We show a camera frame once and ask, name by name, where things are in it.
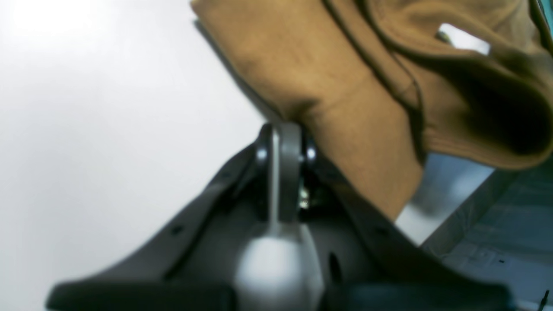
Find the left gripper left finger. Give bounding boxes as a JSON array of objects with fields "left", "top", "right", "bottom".
[{"left": 46, "top": 124, "right": 274, "bottom": 311}]

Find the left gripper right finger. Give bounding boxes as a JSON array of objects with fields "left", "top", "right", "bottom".
[{"left": 276, "top": 123, "right": 516, "bottom": 311}]

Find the brown T-shirt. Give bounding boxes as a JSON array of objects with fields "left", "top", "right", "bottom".
[{"left": 191, "top": 0, "right": 552, "bottom": 220}]

